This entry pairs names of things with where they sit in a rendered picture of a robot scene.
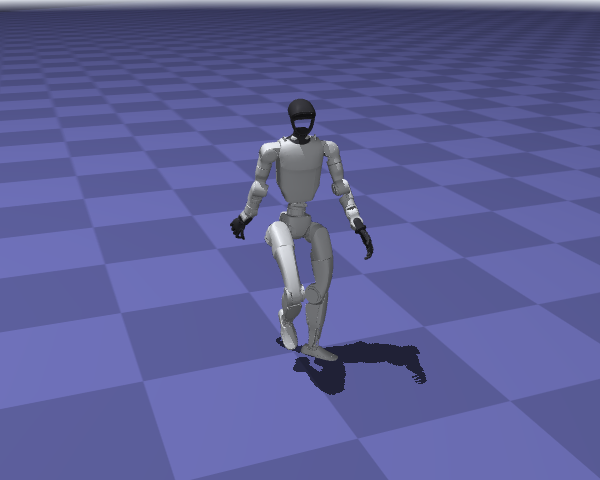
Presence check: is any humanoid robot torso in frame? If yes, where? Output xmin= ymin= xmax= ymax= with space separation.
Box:
xmin=275 ymin=134 xmax=324 ymax=239

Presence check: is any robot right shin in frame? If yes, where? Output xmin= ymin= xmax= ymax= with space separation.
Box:
xmin=282 ymin=287 xmax=302 ymax=327

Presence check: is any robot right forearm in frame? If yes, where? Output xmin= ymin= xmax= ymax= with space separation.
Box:
xmin=240 ymin=182 xmax=262 ymax=222

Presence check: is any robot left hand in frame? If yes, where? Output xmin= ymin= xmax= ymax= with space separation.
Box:
xmin=353 ymin=218 xmax=373 ymax=260

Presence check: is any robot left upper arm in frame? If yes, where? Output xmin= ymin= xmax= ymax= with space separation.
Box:
xmin=320 ymin=140 xmax=349 ymax=196

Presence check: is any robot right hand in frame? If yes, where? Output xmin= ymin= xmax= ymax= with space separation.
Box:
xmin=230 ymin=215 xmax=253 ymax=240

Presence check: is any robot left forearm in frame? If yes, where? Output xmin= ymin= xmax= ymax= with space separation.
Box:
xmin=339 ymin=180 xmax=363 ymax=230

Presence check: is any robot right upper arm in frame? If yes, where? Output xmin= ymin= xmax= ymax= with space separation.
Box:
xmin=253 ymin=142 xmax=280 ymax=197

